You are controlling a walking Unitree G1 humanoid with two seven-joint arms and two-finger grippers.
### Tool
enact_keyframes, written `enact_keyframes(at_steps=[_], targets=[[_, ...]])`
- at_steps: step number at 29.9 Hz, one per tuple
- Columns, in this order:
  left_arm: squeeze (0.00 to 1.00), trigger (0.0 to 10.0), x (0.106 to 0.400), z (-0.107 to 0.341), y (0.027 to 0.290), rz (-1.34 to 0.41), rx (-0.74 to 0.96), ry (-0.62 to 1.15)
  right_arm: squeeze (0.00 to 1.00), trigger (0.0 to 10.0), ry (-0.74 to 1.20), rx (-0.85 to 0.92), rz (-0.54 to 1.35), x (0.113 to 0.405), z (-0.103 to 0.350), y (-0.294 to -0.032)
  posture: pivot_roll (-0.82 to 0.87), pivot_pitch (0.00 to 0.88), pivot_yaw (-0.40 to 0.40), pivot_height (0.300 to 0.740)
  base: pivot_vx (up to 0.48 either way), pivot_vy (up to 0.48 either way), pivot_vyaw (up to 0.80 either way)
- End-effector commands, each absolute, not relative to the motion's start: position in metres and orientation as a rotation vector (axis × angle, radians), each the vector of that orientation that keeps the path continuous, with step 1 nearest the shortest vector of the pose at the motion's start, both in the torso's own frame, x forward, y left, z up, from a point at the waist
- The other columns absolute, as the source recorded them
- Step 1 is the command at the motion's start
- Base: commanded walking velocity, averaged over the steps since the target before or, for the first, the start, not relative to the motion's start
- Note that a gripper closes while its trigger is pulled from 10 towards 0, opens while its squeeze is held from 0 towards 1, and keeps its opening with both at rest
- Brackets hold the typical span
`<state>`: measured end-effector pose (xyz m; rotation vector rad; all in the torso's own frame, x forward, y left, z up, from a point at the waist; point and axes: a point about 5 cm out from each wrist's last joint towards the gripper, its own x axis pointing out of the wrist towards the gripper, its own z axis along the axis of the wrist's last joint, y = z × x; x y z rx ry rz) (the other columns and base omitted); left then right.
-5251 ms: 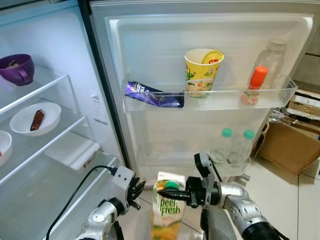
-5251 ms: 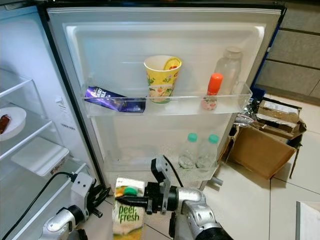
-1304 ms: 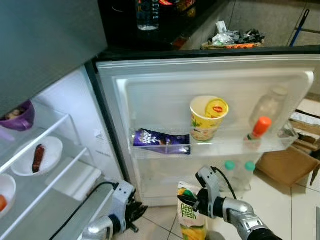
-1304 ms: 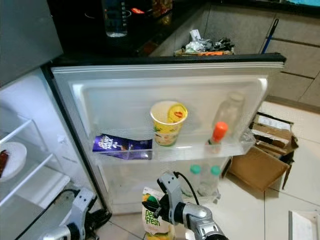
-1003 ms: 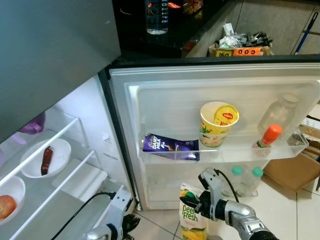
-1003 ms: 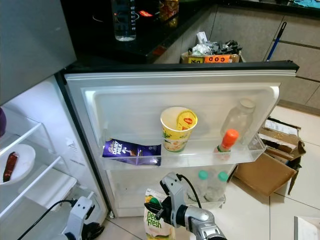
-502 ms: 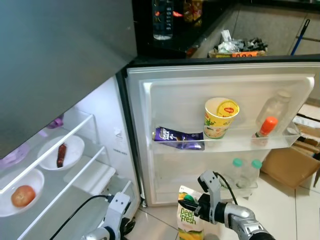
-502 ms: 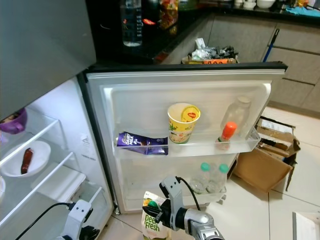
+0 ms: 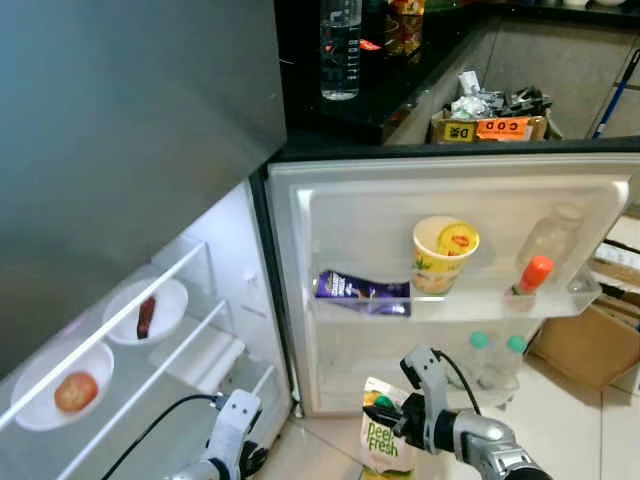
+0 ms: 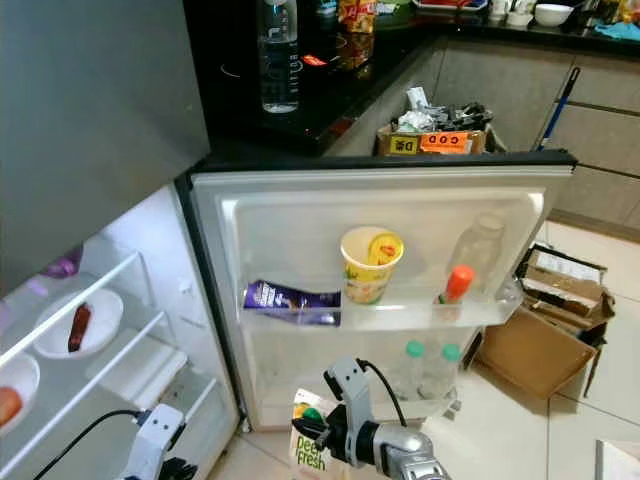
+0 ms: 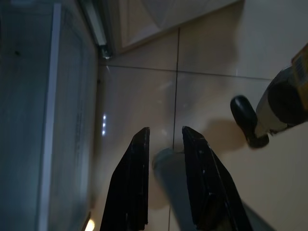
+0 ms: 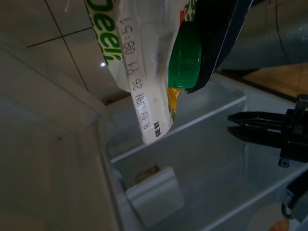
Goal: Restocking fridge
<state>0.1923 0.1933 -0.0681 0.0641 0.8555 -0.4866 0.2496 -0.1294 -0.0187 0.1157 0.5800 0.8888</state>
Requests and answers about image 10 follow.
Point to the black kitchen counter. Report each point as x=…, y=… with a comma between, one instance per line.
x=360, y=100

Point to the white plastic tray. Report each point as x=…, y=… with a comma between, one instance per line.
x=155, y=370

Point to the orange sticker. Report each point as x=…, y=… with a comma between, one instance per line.
x=312, y=60

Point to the brown sausage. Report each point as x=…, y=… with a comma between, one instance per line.
x=80, y=328

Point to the green cap water bottle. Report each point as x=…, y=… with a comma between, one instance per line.
x=442, y=375
x=410, y=368

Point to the purple cup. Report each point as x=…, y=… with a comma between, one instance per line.
x=62, y=264

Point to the yellow mango juice carton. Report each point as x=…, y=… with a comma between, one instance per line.
x=310, y=460

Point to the red apple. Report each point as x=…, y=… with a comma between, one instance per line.
x=10, y=405

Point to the clear plastic bottle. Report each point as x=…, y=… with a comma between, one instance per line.
x=478, y=250

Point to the white bowl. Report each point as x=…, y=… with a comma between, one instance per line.
x=553, y=15
x=110, y=315
x=30, y=380

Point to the yellow red snack packet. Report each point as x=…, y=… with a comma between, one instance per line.
x=357, y=15

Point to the yellow green noodle cup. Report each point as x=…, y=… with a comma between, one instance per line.
x=368, y=270

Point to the cardboard box orange label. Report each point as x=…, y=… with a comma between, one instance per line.
x=445, y=142

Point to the silver right arm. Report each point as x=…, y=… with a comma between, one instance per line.
x=410, y=458

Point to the red tray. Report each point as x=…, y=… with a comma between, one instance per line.
x=448, y=5

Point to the open cardboard box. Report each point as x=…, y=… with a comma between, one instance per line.
x=565, y=280

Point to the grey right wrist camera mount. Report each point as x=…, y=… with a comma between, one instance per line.
x=348, y=388

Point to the grey steel fridge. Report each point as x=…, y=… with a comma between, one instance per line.
x=90, y=120

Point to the brown cardboard box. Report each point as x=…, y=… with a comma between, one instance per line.
x=535, y=355

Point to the orange cap bottle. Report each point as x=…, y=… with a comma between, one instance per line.
x=457, y=280

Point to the tall clear water bottle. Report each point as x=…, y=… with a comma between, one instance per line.
x=278, y=65

